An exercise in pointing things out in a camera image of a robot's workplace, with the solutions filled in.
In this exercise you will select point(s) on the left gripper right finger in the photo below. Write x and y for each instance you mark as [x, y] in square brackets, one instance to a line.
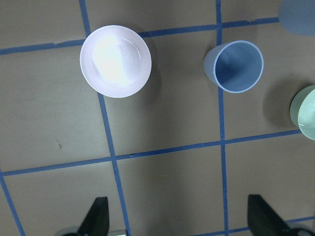
[262, 220]

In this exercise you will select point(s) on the blue cup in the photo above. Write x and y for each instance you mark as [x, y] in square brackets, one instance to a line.
[235, 67]

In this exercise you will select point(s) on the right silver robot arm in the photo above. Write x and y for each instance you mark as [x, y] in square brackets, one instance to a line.
[298, 16]

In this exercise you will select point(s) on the green bowl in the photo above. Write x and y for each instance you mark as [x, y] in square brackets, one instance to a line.
[302, 111]

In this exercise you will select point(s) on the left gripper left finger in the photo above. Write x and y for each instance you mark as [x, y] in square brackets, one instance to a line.
[96, 222]

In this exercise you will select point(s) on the pink bowl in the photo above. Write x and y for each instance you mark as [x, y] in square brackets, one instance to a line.
[115, 61]

